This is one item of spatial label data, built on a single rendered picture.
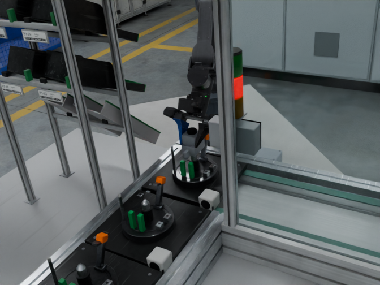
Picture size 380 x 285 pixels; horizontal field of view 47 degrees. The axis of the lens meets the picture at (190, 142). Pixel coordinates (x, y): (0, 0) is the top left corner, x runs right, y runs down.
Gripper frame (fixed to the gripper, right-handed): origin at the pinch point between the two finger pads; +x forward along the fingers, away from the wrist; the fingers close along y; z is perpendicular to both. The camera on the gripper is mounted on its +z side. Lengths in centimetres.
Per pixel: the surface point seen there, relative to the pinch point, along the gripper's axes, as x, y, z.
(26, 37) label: -13, -33, 37
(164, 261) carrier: 31.9, 11.6, 21.0
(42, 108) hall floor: -17, -270, -204
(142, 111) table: -11, -56, -56
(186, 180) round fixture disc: 13.2, 0.7, -2.8
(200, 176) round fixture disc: 11.2, 3.5, -5.4
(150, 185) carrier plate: 17.1, -9.8, -1.0
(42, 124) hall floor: 0, -243, -182
